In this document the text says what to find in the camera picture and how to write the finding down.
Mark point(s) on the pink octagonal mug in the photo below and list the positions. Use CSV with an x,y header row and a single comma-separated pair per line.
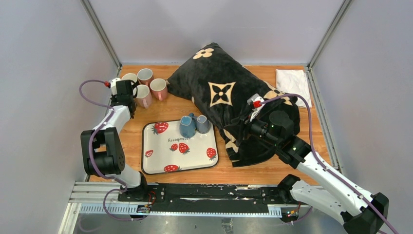
x,y
143,96

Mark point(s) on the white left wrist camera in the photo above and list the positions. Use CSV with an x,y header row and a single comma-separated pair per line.
x,y
113,84

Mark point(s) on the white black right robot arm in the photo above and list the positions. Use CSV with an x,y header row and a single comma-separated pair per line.
x,y
356,209

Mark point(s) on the black floral plush blanket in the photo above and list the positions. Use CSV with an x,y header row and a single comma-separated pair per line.
x,y
220,87

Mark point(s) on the black mug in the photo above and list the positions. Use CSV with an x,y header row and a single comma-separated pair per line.
x,y
133,77

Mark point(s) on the pink round mug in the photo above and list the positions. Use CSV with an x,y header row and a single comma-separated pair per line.
x,y
159,88

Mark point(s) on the white strawberry tray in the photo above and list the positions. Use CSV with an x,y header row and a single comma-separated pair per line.
x,y
165,150

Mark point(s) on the white folded cloth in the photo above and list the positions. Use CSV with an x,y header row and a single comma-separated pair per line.
x,y
295,82

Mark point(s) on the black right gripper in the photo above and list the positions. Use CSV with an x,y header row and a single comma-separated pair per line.
x,y
247,126

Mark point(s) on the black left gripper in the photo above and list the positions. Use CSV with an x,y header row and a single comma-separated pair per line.
x,y
129,87

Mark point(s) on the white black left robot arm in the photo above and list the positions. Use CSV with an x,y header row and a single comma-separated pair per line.
x,y
102,152

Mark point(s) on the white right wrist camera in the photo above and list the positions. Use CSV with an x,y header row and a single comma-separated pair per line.
x,y
255,102

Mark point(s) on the grey blue dotted mug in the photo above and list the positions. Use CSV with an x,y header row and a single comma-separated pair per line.
x,y
202,124

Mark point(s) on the brown pink mug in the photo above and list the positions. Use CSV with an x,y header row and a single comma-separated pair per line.
x,y
145,76

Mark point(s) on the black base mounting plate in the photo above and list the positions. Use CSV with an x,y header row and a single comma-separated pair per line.
x,y
215,200

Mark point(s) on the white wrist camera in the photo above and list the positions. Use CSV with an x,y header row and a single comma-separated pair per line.
x,y
113,84
255,102

